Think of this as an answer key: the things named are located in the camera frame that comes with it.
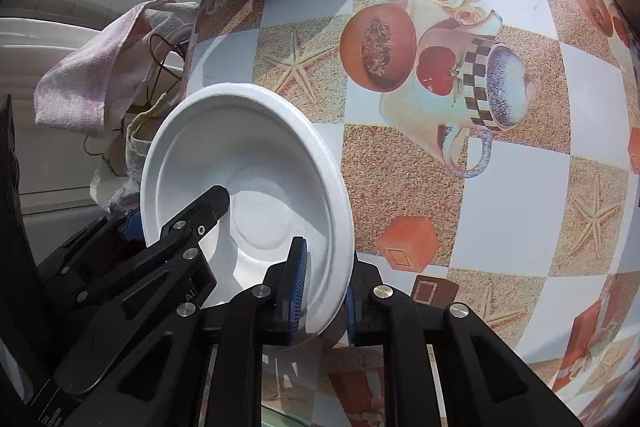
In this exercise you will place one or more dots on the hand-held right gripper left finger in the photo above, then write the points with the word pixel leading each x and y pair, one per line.
pixel 297 287

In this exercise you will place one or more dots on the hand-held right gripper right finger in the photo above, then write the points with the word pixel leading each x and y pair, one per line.
pixel 351 307

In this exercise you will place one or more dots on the pale pink towel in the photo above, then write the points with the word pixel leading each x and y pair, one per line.
pixel 95 77

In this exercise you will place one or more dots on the cream cloth bag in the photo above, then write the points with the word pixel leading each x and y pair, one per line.
pixel 135 142

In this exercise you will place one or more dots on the white paper bowl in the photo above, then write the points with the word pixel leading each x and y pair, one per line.
pixel 260 187

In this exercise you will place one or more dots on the patterned checkered tablecloth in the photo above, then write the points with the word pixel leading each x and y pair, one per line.
pixel 500 207

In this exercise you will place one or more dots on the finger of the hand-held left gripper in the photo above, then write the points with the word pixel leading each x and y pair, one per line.
pixel 131 227
pixel 200 227

